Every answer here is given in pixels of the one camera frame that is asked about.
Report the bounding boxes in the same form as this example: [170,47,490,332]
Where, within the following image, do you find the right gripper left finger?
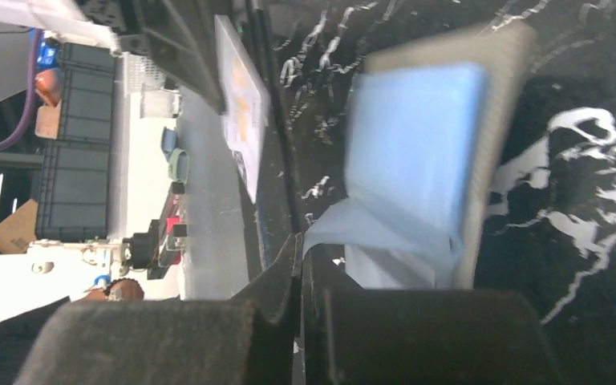
[16,234,302,384]

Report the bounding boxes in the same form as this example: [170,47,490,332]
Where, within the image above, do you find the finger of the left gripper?
[127,0,229,114]

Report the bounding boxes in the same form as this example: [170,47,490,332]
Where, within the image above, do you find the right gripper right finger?
[302,246,566,384]

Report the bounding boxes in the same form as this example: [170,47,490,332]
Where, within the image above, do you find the white credit card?
[214,15,270,203]

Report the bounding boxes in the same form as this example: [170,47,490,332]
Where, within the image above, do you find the grey card holder blue inside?
[304,22,537,290]

